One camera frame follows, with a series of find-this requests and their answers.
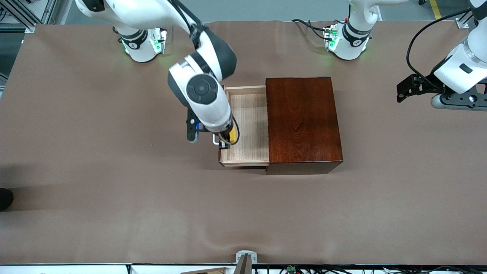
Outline light wood drawer tray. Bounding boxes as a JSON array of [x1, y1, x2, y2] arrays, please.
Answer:
[[212, 86, 271, 168]]

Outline dark brown wooden cabinet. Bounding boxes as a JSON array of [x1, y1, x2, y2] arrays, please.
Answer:
[[265, 76, 344, 175]]

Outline brown table mat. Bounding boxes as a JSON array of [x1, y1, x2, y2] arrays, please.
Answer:
[[0, 20, 487, 266]]

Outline light wooden board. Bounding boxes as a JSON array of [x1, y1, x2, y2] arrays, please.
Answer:
[[181, 268, 227, 274]]

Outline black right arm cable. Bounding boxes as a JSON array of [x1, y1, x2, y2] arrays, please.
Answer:
[[167, 0, 241, 147]]

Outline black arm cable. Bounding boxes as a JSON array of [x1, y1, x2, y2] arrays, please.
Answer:
[[167, 0, 241, 147], [406, 8, 487, 90]]

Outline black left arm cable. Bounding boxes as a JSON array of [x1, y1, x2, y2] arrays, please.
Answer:
[[406, 8, 487, 90]]

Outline aluminium frame profile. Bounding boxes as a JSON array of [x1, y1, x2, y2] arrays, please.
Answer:
[[456, 0, 487, 29], [0, 0, 57, 33]]

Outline metal table edge bracket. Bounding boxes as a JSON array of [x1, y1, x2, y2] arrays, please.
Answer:
[[233, 250, 258, 274]]

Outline black left base cables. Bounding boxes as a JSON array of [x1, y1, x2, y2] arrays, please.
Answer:
[[291, 18, 335, 40]]

